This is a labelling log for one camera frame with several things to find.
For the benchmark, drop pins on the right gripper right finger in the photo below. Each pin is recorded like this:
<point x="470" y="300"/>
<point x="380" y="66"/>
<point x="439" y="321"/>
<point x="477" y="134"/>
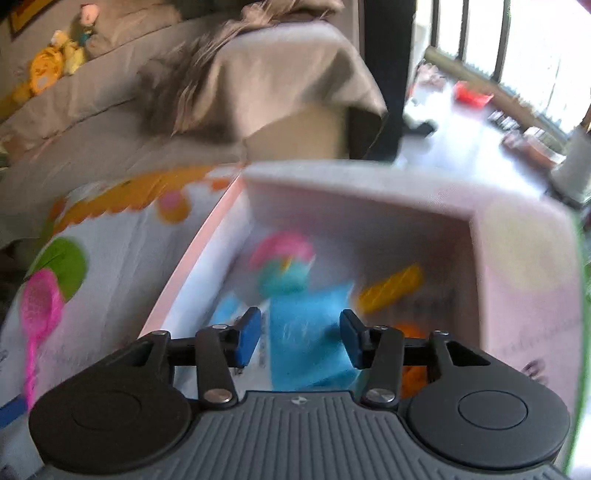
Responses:
<point x="378" y="353"/>

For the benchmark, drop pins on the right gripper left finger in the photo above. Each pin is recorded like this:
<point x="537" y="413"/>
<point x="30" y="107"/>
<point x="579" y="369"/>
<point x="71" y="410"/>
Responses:
<point x="220" y="348"/>

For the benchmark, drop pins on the blue packet in box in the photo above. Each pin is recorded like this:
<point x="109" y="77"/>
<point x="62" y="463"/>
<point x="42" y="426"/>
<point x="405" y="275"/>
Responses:
<point x="300" y="347"/>

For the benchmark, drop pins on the yellow toy piece in box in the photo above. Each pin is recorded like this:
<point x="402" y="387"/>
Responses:
<point x="390" y="290"/>

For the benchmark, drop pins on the pink cardboard storage box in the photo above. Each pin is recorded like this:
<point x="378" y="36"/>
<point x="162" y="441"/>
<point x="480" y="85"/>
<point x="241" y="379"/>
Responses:
<point x="502" y="271"/>

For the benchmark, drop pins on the pink teal toy figure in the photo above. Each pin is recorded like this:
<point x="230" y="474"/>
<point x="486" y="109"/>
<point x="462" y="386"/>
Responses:
<point x="282" y="262"/>

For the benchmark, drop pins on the printed ruler play mat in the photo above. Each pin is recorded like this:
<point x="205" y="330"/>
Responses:
<point x="113" y="401"/>

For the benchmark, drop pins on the pink toy net scoop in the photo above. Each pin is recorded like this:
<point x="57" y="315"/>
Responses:
<point x="40" y="312"/>

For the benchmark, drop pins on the beige bed sheet cover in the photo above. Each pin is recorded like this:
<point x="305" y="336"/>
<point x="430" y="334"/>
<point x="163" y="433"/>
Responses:
<point x="295" y="91"/>

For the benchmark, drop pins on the white potted palm plant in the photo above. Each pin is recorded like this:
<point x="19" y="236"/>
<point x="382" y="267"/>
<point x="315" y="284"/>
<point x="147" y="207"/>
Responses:
<point x="571" y="178"/>

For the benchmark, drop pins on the red plastic basin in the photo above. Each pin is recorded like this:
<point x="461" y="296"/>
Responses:
<point x="465" y="94"/>

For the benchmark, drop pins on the brown crumpled blanket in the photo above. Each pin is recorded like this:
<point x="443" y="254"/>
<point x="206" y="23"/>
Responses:
<point x="171" y="87"/>

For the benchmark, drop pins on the yellow duck plush toy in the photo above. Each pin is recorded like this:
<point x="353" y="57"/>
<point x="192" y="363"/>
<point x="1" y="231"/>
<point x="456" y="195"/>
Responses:
<point x="45" y="70"/>

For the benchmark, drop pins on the pink-headed doll toy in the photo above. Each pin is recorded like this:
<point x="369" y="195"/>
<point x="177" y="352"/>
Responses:
<point x="88" y="15"/>

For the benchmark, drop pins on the framed wall picture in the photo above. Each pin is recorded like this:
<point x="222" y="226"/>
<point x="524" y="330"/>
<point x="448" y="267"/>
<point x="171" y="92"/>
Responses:
<point x="21" y="13"/>

